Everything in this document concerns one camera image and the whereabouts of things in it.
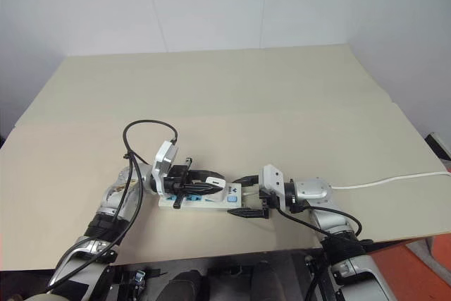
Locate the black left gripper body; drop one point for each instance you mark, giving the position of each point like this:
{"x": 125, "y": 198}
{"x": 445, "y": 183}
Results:
{"x": 176, "y": 177}

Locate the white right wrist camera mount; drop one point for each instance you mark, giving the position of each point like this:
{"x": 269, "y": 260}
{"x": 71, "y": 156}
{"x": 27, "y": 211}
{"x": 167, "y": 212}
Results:
{"x": 271, "y": 177}

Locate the dark rounded shape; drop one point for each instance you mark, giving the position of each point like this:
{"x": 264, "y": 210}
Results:
{"x": 183, "y": 285}

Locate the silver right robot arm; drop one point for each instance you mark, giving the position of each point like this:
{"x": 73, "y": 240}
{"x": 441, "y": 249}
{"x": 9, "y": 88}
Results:
{"x": 313, "y": 190}

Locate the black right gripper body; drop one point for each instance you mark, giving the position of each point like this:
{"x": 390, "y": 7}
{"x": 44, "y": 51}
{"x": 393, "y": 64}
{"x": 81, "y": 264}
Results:
{"x": 267, "y": 204}

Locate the white charger plug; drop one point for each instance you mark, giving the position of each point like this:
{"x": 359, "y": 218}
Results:
{"x": 215, "y": 181}

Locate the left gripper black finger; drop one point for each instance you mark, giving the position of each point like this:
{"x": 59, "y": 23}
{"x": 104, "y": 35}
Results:
{"x": 197, "y": 189}
{"x": 202, "y": 175}

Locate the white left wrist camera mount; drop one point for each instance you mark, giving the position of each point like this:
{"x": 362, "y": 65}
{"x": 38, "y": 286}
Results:
{"x": 163, "y": 156}

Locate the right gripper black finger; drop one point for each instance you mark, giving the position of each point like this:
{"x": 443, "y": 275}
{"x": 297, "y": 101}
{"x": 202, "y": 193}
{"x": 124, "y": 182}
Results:
{"x": 250, "y": 179}
{"x": 250, "y": 213}

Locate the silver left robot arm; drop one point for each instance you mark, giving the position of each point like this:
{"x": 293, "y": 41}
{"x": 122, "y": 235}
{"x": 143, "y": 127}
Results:
{"x": 112, "y": 198}

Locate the white power strip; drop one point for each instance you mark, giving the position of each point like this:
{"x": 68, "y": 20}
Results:
{"x": 211, "y": 206}

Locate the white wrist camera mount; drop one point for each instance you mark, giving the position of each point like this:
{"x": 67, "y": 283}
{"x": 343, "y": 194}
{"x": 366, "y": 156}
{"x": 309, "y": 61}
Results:
{"x": 271, "y": 177}
{"x": 163, "y": 156}

